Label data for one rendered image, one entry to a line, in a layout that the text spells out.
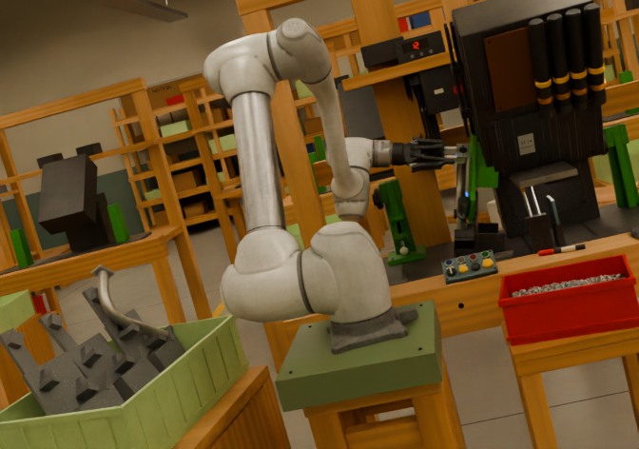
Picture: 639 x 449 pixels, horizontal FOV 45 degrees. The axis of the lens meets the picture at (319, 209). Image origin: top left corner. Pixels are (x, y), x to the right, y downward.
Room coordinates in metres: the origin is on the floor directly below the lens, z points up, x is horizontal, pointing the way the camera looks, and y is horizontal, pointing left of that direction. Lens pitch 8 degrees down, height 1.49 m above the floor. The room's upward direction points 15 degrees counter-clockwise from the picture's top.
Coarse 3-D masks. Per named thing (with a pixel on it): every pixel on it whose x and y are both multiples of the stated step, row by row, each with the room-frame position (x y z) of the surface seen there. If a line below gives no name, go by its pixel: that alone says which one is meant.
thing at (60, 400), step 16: (0, 336) 1.88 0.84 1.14; (16, 336) 1.89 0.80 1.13; (16, 352) 1.88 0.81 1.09; (32, 368) 1.88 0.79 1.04; (48, 368) 1.92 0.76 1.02; (64, 368) 1.95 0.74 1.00; (32, 384) 1.86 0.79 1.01; (64, 384) 1.92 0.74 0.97; (112, 384) 1.95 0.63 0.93; (48, 400) 1.86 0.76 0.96; (64, 400) 1.89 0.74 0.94; (80, 400) 1.92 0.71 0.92; (96, 400) 1.89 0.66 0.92; (112, 400) 1.92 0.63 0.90
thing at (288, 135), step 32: (352, 0) 2.76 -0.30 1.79; (384, 0) 2.74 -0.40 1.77; (256, 32) 2.81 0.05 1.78; (384, 32) 2.74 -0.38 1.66; (384, 64) 2.75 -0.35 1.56; (288, 96) 2.80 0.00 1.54; (384, 96) 2.75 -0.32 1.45; (288, 128) 2.81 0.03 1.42; (384, 128) 2.76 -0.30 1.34; (416, 128) 2.74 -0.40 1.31; (288, 160) 2.81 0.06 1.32; (416, 192) 2.75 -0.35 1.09; (320, 224) 2.80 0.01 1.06; (416, 224) 2.75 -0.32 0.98
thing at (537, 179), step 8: (536, 168) 2.31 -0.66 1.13; (544, 168) 2.27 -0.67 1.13; (552, 168) 2.23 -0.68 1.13; (560, 168) 2.20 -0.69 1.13; (568, 168) 2.16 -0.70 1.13; (576, 168) 2.13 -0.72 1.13; (512, 176) 2.32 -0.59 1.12; (520, 176) 2.25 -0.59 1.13; (528, 176) 2.21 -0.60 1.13; (536, 176) 2.18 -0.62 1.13; (544, 176) 2.15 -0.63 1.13; (552, 176) 2.14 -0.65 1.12; (560, 176) 2.14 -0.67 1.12; (568, 176) 2.14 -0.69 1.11; (520, 184) 2.16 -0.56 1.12; (528, 184) 2.15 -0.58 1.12; (536, 184) 2.15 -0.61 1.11
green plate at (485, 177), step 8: (472, 136) 2.38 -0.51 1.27; (472, 144) 2.37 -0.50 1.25; (472, 152) 2.36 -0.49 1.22; (480, 152) 2.35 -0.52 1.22; (472, 160) 2.35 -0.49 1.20; (480, 160) 2.36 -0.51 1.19; (472, 168) 2.35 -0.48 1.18; (480, 168) 2.36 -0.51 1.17; (488, 168) 2.35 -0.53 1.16; (472, 176) 2.35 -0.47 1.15; (480, 176) 2.36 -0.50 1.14; (488, 176) 2.35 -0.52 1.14; (496, 176) 2.35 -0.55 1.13; (472, 184) 2.35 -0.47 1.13; (480, 184) 2.36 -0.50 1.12; (488, 184) 2.35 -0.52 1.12; (496, 184) 2.35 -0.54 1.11
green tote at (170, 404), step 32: (224, 320) 2.23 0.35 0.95; (192, 352) 1.97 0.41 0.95; (224, 352) 2.12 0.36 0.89; (160, 384) 1.81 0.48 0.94; (192, 384) 1.93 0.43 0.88; (224, 384) 2.07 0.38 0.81; (0, 416) 1.85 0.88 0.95; (32, 416) 1.95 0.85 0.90; (64, 416) 1.71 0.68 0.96; (96, 416) 1.68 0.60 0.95; (128, 416) 1.67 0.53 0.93; (160, 416) 1.77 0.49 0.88; (192, 416) 1.89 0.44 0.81; (0, 448) 1.78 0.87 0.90; (32, 448) 1.75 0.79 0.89; (64, 448) 1.72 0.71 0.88; (96, 448) 1.69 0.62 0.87; (128, 448) 1.66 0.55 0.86; (160, 448) 1.73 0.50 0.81
